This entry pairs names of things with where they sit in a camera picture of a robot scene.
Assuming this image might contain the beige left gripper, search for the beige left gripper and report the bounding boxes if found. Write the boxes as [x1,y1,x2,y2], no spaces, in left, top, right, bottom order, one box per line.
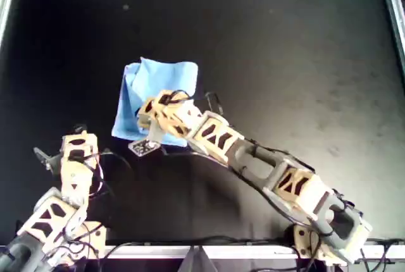
[61,123,99,161]

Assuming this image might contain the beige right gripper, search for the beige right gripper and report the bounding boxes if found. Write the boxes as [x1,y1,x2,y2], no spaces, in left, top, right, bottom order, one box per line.
[138,91,178,133]

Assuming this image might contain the blue microfibre cloth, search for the blue microfibre cloth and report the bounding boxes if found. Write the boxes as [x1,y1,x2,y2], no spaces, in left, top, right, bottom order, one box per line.
[111,57,199,146]

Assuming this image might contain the grey triangular stand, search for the grey triangular stand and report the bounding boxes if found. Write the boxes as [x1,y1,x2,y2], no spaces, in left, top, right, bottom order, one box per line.
[178,245,220,272]

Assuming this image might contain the grey camera bracket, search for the grey camera bracket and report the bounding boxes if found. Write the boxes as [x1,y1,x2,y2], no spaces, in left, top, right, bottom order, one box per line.
[148,120,165,146]

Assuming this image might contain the black camera cable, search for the black camera cable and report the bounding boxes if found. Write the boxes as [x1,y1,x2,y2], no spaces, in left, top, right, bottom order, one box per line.
[159,147,333,241]

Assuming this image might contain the right arm servo wires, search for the right arm servo wires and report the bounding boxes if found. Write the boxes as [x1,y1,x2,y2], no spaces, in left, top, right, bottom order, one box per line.
[204,91,225,115]

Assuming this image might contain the long black cable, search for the long black cable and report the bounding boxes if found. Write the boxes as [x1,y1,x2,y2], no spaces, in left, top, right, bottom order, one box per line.
[104,235,295,260]

